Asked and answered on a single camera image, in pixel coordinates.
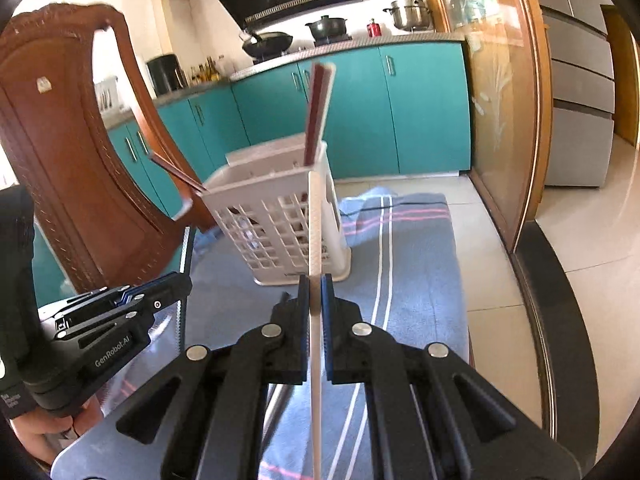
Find silver refrigerator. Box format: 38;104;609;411
537;0;617;188

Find white dish rack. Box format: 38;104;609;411
94;76;123;112

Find black cooking pot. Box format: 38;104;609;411
305;15;348;43

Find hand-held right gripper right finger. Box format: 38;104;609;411
321;272;576;480

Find stainless steel stock pot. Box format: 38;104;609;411
383;0;433;32

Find gas stove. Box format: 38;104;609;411
250;34;353;63

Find person's left hand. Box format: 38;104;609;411
10;402;77;467

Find teal base cabinets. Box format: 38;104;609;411
30;41;473;306

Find blue plaid cloth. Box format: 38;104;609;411
177;186;475;480

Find wood framed glass sliding door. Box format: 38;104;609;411
415;0;601;461

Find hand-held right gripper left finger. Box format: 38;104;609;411
116;274;308;480

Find carved wooden chair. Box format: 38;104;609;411
0;4;218;306

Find brown wooden door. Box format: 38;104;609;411
600;5;640;148

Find black air fryer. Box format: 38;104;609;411
146;54;189;97

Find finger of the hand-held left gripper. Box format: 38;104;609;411
54;272;173;322
52;274;193;350

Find brown chopstick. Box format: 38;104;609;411
149;154;208;195
304;61;326;167

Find black wok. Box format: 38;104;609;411
239;30;293;59

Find white perforated utensil basket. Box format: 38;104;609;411
202;141;352;287

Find cluster of condiment bottles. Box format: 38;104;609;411
189;56;222;84

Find cream chopstick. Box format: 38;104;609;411
308;171;322;480
316;62;335;166

